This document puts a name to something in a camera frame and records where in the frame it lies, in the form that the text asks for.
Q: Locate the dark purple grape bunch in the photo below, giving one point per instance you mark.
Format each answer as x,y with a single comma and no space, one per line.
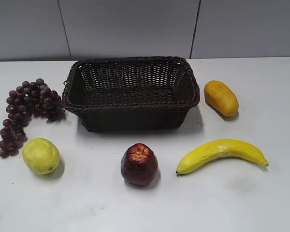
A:
30,99

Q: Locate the black woven basket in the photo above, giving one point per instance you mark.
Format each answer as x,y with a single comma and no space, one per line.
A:
134,93

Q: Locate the dark red apple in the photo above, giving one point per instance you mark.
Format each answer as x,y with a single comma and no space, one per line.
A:
139,165

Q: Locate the orange-yellow mango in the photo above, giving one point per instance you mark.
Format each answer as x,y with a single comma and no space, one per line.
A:
219,96

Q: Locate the yellow banana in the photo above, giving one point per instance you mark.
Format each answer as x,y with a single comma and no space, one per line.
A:
220,149

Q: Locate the yellow-green lemon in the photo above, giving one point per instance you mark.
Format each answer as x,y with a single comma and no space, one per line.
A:
41,156

